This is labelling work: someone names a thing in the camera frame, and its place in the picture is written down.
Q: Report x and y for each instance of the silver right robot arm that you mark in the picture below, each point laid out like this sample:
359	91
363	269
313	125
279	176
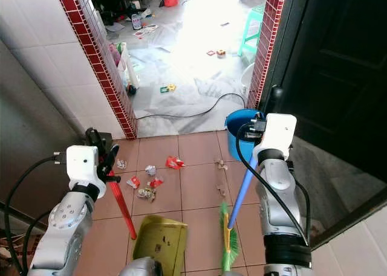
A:
281	197

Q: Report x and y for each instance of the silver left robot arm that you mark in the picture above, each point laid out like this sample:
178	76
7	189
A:
63	224

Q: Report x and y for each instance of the green plastic stool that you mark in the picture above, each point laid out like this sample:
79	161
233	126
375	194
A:
252	25

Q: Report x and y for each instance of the clear plastic bottle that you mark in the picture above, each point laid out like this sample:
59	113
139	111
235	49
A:
136	22

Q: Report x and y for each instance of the red white wrapper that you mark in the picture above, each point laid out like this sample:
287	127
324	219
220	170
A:
133	181

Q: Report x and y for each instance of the crumpled silver wrapper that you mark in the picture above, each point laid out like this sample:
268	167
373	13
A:
146	193

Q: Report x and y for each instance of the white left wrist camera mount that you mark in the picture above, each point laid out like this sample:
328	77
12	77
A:
81	164

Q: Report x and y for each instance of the white wheeled rack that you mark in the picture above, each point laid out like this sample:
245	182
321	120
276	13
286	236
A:
127	67

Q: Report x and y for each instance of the small red snack wrapper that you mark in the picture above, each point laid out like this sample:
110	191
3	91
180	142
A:
155	182

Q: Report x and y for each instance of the large red snack wrapper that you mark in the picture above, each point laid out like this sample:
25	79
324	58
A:
173	162

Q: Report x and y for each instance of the green yellow toy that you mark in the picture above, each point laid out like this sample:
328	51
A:
167	88

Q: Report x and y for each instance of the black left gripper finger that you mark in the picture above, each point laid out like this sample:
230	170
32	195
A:
94	137
113	153

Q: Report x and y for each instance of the red yellow toy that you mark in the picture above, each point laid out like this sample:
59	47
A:
217	53

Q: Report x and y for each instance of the brown paper scrap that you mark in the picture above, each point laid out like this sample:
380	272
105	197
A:
221	163
222	189

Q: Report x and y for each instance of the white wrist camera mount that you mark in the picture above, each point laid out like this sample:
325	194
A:
81	164
278	134

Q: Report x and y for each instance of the grey robot leg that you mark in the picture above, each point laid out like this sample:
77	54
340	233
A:
140	268

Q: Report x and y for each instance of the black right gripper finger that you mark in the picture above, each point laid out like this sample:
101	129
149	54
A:
275	99

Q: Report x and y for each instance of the crumpled white paper ball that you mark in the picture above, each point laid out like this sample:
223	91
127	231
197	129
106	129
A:
150	170

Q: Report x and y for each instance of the blue plastic bucket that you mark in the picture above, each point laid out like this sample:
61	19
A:
236	137

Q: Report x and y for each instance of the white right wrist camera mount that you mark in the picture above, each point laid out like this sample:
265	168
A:
278	134

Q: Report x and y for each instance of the red plastic basin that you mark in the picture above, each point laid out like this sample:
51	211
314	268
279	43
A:
171	0

